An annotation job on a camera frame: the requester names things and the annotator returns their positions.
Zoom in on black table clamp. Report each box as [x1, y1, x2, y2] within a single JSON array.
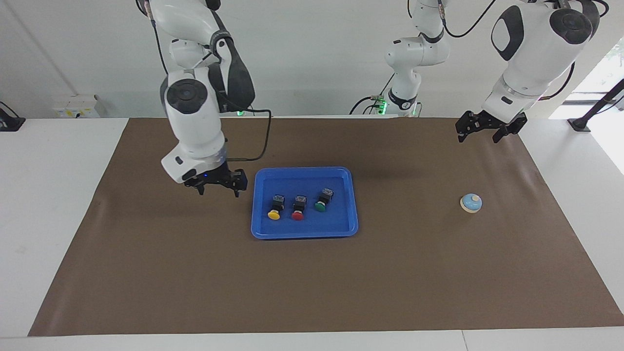
[[0, 101, 26, 132]]

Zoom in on blue call bell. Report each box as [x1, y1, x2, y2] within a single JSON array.
[[460, 193, 483, 214]]

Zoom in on white wall socket box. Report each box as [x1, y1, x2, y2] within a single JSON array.
[[53, 95, 100, 118]]

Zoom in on red push button switch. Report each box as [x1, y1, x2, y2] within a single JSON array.
[[291, 195, 308, 221]]

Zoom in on black base cable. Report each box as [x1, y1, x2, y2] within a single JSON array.
[[349, 73, 396, 116]]

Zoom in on black camera stand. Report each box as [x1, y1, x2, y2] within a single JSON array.
[[567, 78, 624, 133]]

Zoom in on blue plastic tray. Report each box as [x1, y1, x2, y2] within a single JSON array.
[[251, 166, 359, 240]]

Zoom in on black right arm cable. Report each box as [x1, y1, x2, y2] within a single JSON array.
[[144, 0, 272, 163]]

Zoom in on brown table mat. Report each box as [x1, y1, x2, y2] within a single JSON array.
[[28, 117, 624, 337]]

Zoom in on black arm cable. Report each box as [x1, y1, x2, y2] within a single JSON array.
[[144, 0, 272, 163], [435, 0, 610, 101]]

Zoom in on green push button switch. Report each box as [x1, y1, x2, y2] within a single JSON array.
[[313, 188, 335, 213]]

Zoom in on yellow push button switch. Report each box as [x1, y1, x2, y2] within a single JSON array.
[[267, 194, 286, 220]]

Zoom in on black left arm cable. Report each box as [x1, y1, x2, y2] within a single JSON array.
[[435, 0, 610, 101]]

